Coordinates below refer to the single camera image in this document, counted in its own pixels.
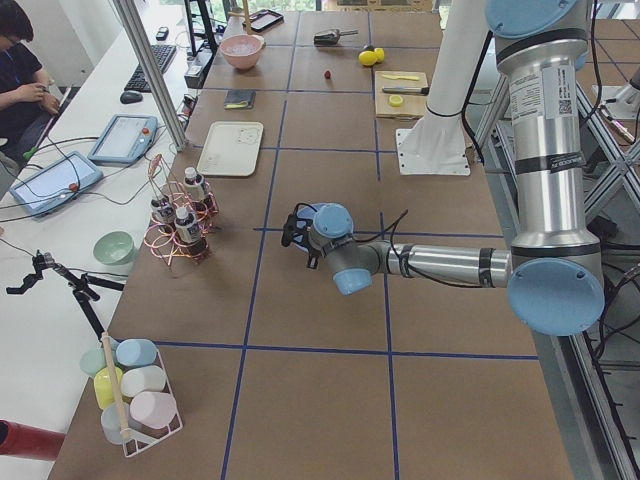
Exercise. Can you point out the blue teach pendant tablet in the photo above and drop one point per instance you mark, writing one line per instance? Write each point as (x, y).
(124, 140)
(55, 185)

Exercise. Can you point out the cream bear tray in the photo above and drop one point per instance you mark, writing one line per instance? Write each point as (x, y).
(231, 149)

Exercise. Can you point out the pink bowl with ice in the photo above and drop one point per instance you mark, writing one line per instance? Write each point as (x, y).
(242, 51)

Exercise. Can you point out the steel cylinder tool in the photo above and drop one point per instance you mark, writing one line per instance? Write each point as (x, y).
(422, 91)

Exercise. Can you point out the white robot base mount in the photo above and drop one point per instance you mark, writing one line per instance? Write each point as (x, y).
(436, 143)

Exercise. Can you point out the yellow plastic knife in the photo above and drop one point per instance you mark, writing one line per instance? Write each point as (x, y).
(401, 77)

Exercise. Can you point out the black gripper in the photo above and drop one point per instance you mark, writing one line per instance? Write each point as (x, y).
(313, 258)

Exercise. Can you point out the seated person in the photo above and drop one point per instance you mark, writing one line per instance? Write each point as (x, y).
(26, 102)

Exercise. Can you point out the copper wire bottle rack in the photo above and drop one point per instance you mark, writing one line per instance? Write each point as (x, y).
(164, 246)

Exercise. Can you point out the dark tea bottle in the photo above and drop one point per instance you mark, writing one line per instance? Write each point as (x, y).
(164, 213)
(194, 186)
(189, 232)

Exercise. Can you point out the wooden cutting board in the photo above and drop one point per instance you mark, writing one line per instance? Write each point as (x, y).
(413, 106)

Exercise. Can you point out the green bowl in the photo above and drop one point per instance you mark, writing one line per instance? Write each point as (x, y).
(115, 248)

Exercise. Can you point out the metal scoop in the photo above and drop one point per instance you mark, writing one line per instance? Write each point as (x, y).
(331, 37)

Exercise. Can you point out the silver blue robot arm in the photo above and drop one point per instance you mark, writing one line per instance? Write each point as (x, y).
(552, 269)

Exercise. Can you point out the black computer mouse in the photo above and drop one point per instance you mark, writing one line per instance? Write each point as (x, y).
(130, 97)

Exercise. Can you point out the white wire cup rack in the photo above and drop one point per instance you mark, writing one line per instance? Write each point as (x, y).
(118, 426)

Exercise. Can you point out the yellow plastic cup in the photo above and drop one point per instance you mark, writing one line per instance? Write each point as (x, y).
(103, 389)

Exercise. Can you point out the pink plastic cup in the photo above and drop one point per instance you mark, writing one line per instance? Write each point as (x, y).
(153, 409)

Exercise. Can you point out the red cylinder object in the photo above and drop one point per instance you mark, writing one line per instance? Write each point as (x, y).
(29, 442)

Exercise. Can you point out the grey folded cloth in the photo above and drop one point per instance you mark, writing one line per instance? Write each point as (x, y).
(239, 99)

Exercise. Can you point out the aluminium frame post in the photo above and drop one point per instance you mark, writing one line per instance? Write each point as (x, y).
(136, 33)

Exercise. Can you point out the white plastic cup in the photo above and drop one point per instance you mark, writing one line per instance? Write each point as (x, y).
(147, 378)

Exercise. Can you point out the lemon half slice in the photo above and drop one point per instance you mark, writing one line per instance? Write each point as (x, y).
(396, 100)

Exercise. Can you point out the yellow lemon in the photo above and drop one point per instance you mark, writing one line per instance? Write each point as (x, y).
(379, 54)
(368, 58)

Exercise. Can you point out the black tray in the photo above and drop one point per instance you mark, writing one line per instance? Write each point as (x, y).
(264, 19)

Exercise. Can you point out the blue plastic cup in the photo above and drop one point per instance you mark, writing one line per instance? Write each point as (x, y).
(136, 353)

